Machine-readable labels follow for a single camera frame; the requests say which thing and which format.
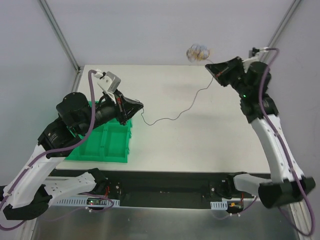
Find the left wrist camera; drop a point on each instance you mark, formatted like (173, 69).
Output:
(107, 81)

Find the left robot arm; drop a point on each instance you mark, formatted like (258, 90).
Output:
(27, 197)

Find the white cable duct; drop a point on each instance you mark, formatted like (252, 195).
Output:
(84, 201)
(219, 205)

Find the right white cable duct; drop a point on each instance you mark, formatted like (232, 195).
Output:
(219, 205)

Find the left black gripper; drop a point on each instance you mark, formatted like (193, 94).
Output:
(121, 107)

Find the left aluminium frame post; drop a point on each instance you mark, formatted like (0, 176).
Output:
(58, 33)

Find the green compartment tray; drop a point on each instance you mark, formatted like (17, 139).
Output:
(108, 143)

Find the right aluminium frame post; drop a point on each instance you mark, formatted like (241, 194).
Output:
(281, 28)

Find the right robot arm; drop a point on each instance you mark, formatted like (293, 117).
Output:
(287, 183)

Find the left white cable duct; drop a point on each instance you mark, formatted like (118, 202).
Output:
(84, 201)

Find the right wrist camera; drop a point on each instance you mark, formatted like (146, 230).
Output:
(254, 55)

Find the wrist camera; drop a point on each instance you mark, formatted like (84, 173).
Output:
(254, 55)
(107, 81)

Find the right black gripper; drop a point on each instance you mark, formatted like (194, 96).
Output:
(236, 72)

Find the aluminium frame post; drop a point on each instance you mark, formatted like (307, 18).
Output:
(58, 33)
(281, 28)

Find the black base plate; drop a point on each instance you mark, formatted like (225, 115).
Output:
(170, 190)

